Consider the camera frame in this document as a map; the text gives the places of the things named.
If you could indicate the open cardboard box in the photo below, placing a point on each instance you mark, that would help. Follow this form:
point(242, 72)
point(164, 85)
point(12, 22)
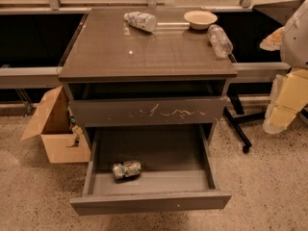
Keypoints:
point(51, 122)

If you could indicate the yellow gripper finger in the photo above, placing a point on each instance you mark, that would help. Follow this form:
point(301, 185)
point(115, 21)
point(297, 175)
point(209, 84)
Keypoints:
point(288, 96)
point(273, 41)

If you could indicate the clear plastic water bottle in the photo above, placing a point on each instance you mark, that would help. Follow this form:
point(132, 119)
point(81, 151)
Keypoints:
point(220, 42)

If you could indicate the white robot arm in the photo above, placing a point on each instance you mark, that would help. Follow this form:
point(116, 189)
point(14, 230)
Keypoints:
point(294, 46)

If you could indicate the items in cardboard box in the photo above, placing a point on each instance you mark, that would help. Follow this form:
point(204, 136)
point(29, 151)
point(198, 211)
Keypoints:
point(73, 127)

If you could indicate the dark side table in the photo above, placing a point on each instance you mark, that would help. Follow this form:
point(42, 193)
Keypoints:
point(279, 11)

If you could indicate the black rolling stand base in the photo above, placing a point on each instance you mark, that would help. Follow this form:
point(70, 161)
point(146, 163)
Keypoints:
point(246, 115)

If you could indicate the open grey middle drawer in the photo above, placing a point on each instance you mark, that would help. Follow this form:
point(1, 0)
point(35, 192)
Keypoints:
point(176, 172)

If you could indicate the white paper bowl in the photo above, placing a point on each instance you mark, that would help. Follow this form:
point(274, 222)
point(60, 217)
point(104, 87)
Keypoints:
point(200, 20)

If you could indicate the labelled plastic water bottle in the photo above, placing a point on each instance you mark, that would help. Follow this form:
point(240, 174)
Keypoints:
point(143, 21)

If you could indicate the grey drawer cabinet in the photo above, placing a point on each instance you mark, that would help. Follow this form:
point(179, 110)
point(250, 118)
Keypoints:
point(118, 76)

